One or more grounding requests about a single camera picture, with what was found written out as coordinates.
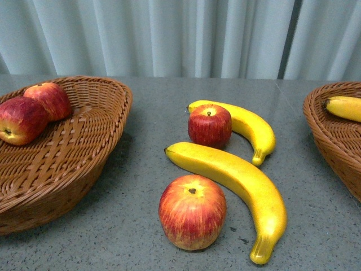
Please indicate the yellow banana in right basket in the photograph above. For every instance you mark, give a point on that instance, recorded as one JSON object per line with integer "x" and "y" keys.
{"x": 344, "y": 107}

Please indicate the white pleated curtain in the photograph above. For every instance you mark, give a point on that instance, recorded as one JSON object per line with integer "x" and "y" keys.
{"x": 311, "y": 40}

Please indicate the right brown wicker basket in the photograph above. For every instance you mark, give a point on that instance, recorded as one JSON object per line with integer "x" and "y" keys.
{"x": 337, "y": 139}

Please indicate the brown wicker basket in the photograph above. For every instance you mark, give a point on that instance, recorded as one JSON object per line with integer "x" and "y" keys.
{"x": 337, "y": 139}
{"x": 45, "y": 179}

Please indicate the large yellow banana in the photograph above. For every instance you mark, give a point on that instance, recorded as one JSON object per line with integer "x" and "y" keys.
{"x": 246, "y": 181}

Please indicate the red apple rear basket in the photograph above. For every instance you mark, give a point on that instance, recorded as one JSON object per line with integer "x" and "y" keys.
{"x": 53, "y": 98}

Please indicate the large red yellow apple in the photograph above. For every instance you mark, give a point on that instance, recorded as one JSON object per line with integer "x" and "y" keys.
{"x": 192, "y": 211}

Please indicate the red yellow apple lying sideways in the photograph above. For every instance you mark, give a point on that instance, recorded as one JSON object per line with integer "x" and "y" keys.
{"x": 23, "y": 119}

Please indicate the small yellow banana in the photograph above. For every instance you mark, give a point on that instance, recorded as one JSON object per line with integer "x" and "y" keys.
{"x": 248, "y": 124}

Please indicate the left brown wicker basket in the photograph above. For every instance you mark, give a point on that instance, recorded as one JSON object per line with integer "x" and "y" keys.
{"x": 45, "y": 179}

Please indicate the small dark red apple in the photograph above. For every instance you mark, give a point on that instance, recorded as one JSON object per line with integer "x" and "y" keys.
{"x": 209, "y": 125}

